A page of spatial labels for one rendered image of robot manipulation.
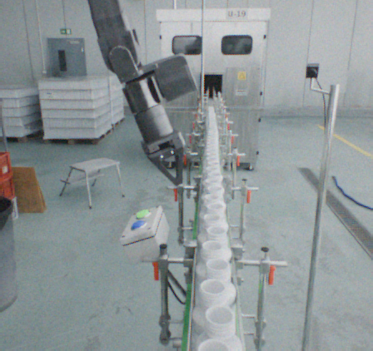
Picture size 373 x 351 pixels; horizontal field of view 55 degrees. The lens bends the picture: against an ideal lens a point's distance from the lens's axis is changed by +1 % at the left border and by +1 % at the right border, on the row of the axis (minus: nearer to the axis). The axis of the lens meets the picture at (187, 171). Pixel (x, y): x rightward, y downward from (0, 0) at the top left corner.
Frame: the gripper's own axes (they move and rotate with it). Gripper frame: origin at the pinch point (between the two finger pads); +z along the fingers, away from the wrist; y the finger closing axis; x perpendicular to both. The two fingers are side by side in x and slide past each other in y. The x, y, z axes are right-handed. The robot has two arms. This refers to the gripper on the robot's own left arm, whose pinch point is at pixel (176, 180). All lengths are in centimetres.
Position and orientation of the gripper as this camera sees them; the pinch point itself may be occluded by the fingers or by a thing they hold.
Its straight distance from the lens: 68.6
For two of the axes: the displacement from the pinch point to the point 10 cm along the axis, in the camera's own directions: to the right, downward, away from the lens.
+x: -9.0, 4.0, -1.5
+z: 3.6, 9.0, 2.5
